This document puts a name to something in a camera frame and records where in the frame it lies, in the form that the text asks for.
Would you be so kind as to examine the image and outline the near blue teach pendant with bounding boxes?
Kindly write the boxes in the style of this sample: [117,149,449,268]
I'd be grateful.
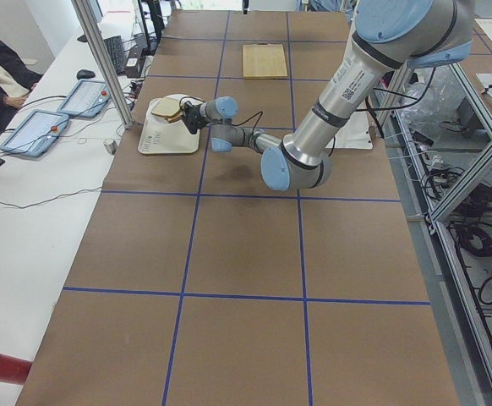
[0,110,69,158]

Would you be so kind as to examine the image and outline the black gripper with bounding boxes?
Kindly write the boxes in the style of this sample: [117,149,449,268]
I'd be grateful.
[182,101,209,134]

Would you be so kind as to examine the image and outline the aluminium side frame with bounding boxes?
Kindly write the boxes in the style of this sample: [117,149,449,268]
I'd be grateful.
[372,0,492,406]

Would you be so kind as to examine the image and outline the cream bear serving tray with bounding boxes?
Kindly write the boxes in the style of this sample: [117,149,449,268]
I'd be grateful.
[138,94,201,155]

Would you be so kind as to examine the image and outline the far blue teach pendant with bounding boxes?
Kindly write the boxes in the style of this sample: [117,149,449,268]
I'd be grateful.
[57,80,110,118]

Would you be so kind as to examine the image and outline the aluminium frame post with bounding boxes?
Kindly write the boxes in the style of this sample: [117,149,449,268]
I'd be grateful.
[71,0,134,129]

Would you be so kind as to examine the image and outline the bread slice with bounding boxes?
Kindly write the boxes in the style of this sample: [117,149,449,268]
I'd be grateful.
[150,97,182,123]

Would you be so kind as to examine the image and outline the black keyboard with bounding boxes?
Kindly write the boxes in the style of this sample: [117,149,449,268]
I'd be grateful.
[103,36,126,75]

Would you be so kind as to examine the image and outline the seated person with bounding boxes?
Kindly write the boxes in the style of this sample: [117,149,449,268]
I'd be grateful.
[0,40,43,132]

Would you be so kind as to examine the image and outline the wooden cutting board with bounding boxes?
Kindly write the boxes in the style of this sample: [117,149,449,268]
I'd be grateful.
[242,43,288,80]

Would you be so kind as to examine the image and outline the blue teach pendant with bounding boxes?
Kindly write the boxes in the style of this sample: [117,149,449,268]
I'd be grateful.
[0,110,69,158]
[57,80,110,118]

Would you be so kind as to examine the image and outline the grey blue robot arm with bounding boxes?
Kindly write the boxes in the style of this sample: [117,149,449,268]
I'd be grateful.
[180,1,475,191]

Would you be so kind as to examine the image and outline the black cable on table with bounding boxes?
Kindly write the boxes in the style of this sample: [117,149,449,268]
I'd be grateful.
[0,184,103,210]

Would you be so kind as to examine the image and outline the small metal cylinder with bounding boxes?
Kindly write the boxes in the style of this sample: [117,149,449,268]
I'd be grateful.
[103,139,118,155]

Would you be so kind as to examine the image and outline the black computer mouse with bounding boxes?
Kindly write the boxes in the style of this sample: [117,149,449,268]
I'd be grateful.
[76,69,96,80]

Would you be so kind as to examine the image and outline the red cylinder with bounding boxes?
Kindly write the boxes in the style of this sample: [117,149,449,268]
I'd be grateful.
[0,354,32,385]

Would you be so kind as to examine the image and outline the white sheet under arm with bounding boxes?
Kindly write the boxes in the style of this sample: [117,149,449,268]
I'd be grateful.
[325,112,373,150]

